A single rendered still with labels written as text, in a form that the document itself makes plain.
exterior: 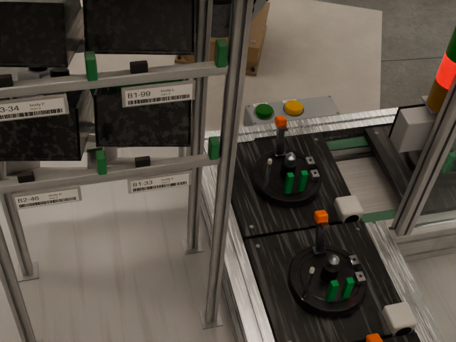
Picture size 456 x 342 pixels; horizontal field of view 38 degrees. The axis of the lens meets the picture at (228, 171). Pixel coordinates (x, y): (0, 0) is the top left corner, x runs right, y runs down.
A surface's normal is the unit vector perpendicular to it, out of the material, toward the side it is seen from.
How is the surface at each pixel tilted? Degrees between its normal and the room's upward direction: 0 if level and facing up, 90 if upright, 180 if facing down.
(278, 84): 0
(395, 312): 0
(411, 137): 90
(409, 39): 0
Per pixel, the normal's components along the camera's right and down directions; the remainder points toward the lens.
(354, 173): 0.07, -0.67
